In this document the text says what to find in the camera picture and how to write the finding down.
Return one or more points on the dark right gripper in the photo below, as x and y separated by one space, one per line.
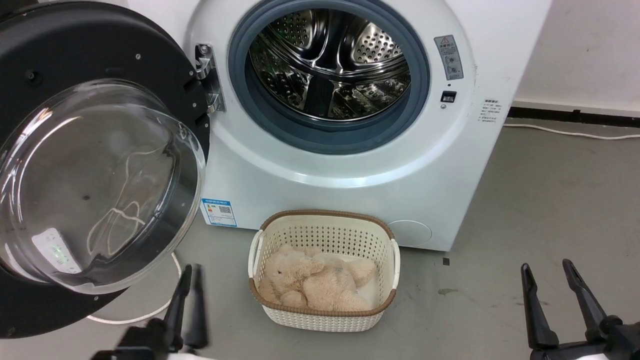
620 345

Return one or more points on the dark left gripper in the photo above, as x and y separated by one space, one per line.
140 345

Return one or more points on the grey rubber door gasket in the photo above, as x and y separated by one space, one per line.
280 125

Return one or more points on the white front-load washing machine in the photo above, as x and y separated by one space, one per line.
350 172

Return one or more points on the black door latch socket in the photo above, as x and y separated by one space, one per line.
448 96

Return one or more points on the chrome door hinge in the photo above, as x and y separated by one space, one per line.
207 70

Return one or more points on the black washing machine door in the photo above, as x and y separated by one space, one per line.
65 45

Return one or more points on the blue energy label sticker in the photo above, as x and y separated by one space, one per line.
219 212

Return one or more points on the beige plush teddy bear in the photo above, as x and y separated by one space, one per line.
320 285

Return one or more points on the cream plastic laundry basket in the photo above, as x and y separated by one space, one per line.
325 232

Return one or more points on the round white filter cover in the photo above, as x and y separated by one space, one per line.
410 233

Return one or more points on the black baseboard strip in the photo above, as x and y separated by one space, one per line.
575 117

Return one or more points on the small printed text label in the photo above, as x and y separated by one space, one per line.
489 110

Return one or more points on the grey warning sticker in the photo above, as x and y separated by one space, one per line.
449 57

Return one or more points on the stainless steel washer drum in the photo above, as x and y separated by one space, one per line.
325 65

